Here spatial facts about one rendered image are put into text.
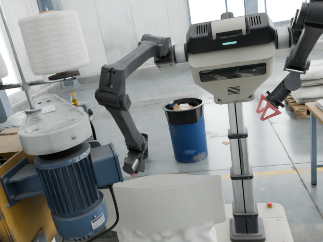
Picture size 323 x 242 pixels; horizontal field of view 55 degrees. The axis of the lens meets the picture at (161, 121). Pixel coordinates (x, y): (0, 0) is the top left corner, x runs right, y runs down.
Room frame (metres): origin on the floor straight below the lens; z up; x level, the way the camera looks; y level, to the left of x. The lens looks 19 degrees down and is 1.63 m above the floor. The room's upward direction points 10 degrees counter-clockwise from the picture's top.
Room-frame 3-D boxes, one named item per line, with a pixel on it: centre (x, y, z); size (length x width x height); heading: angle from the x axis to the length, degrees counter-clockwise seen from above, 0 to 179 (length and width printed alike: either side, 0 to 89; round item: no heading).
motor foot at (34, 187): (0.76, 0.37, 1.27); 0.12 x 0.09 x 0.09; 169
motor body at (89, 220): (0.78, 0.28, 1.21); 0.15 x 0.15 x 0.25
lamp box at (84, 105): (1.32, 0.34, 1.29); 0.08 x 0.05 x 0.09; 79
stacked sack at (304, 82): (4.22, -2.14, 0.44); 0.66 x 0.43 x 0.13; 169
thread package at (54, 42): (0.92, 0.26, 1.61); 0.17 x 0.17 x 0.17
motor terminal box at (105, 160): (0.80, 0.18, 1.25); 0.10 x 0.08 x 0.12; 14
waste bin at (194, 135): (3.34, -0.28, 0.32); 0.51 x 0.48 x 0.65; 169
